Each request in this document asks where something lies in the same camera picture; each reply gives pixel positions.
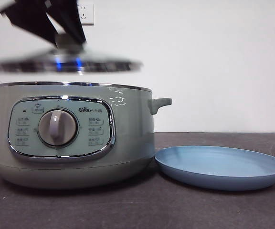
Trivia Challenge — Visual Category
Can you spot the blue round plate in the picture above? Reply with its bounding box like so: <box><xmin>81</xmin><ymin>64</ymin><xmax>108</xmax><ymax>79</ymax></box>
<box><xmin>154</xmin><ymin>145</ymin><xmax>275</xmax><ymax>191</ymax></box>

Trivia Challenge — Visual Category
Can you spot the glass lid with green knob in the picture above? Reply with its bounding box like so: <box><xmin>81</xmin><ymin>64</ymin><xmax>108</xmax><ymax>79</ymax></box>
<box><xmin>0</xmin><ymin>35</ymin><xmax>144</xmax><ymax>76</ymax></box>

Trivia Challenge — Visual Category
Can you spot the white wall socket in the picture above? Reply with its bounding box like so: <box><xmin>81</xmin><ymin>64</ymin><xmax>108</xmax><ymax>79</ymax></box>
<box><xmin>77</xmin><ymin>2</ymin><xmax>95</xmax><ymax>25</ymax></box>

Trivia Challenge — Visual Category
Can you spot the pale green electric steamer pot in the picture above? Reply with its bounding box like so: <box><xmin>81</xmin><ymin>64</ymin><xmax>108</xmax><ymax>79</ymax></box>
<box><xmin>0</xmin><ymin>81</ymin><xmax>173</xmax><ymax>190</ymax></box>

